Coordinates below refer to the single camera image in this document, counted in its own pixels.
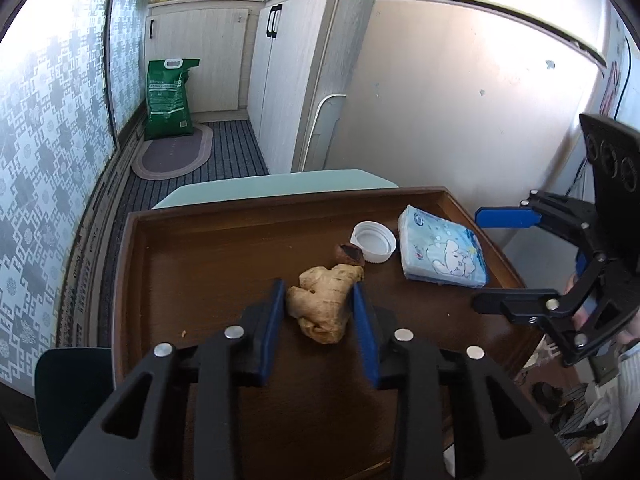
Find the person's white knit clothing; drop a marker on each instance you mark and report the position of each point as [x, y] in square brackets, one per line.
[620, 400]

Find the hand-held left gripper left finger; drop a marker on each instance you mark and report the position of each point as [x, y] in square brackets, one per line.
[270, 330]

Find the silver refrigerator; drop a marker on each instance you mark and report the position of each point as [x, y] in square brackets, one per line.
[450, 85]

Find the dark teal plastic bin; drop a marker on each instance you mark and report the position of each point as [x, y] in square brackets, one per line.
[70, 400]

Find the dark brown fruit piece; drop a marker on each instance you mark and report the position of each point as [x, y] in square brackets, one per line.
[351, 255]

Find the blue printed tissue packet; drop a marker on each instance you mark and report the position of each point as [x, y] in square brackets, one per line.
[442, 250]

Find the ginger root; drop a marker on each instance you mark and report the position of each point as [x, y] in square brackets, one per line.
[325, 300]

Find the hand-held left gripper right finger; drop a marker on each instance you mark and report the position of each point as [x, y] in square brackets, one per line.
[365, 330]

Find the grey oval floor mat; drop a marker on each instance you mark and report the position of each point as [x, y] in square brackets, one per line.
[172, 152]

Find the white bottle cap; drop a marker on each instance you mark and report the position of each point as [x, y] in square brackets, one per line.
[374, 242]

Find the dark shoe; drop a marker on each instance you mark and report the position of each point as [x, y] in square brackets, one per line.
[550, 397]

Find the red paper fridge decoration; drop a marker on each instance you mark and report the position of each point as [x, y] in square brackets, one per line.
[611, 85]

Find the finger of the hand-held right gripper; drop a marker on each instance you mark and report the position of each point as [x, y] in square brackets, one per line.
[520, 305]
[507, 217]

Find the green rice bag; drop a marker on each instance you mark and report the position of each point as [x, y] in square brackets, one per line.
[167, 105]

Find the patterned frosted sliding door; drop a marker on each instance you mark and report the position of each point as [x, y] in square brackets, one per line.
[45, 160]

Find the light blue plastic stool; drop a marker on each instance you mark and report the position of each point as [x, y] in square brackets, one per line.
[280, 182]

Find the brown wooden tray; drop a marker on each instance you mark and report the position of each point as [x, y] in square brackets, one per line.
[210, 270]

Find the white pipe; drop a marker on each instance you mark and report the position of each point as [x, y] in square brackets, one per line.
[320, 125]

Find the white kitchen cabinet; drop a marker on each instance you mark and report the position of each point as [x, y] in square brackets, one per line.
[295, 60]

